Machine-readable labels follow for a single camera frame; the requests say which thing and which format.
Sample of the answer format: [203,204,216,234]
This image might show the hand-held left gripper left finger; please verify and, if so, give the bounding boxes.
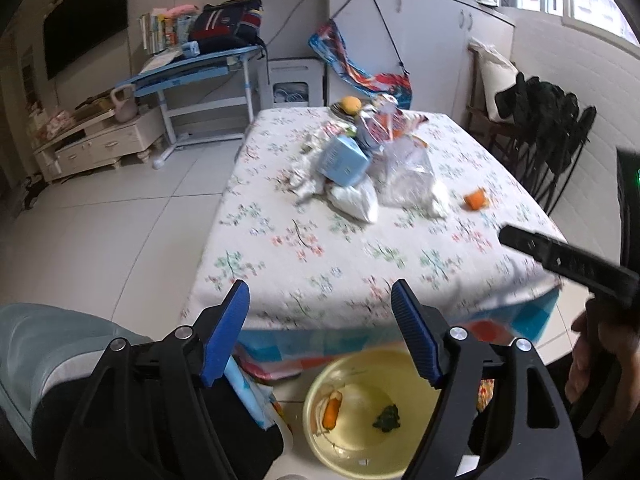
[52,280,251,480]

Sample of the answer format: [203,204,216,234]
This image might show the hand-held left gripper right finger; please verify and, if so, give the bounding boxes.
[391,278,586,480]

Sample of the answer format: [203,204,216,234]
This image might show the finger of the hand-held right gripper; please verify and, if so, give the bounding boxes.
[499,225,640,306]

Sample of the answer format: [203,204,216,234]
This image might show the yellow plastic basin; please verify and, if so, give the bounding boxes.
[302,349,451,479]

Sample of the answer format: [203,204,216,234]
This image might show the white plastic bag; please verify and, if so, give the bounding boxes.
[327,180,379,223]

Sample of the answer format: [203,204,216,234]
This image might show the colourful printed shoulder bag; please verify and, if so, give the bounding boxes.
[307,0,416,111]

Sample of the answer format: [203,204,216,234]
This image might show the person's right hand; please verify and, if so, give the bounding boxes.
[565,310,640,447]

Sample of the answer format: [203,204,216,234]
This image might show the light blue printed cloth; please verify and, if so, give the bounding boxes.
[222,352,283,431]

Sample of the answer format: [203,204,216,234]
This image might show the green vegetable scrap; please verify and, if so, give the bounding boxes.
[372,404,402,433]

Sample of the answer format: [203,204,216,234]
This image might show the white floral tablecloth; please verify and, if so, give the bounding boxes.
[180,107,568,333]

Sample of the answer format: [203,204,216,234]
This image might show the carrot piece with peel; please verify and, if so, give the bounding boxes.
[321,389,345,430]

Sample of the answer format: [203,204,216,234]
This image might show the black jackets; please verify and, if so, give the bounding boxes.
[495,72,598,216]

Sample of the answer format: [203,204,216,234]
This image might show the clear plastic bag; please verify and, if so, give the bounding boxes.
[377,135,448,218]

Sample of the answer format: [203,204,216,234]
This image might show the wooden chair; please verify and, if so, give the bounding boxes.
[465,45,506,146]

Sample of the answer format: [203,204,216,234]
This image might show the crumpled white paper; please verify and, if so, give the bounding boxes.
[285,152,331,201]

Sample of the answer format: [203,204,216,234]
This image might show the grey green padded chair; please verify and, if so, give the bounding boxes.
[0,302,156,461]

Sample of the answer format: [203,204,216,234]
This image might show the light blue carton box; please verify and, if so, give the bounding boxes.
[320,135,371,186]

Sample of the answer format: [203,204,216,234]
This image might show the cream chair cushion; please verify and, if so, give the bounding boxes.
[467,37,518,123]

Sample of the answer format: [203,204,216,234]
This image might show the red white snack packet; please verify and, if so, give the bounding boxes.
[357,95,428,153]

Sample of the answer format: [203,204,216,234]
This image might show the cream television cabinet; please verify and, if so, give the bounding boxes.
[32,105,166,183]

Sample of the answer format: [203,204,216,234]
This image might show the pink kettlebell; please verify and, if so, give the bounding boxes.
[110,85,137,123]

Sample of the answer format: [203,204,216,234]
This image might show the white cabinet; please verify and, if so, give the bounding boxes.
[325,0,516,131]

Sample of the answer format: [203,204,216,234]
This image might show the small white appliance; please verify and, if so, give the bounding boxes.
[267,57,326,111]

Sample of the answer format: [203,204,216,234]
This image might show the blue children's desk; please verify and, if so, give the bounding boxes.
[115,45,268,168]

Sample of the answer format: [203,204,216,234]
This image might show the dark striped backpack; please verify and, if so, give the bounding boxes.
[189,0,266,56]

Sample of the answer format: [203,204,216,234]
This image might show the row of books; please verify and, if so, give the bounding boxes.
[139,7,201,56]

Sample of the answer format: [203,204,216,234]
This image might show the black wall television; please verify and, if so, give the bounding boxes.
[42,0,128,81]

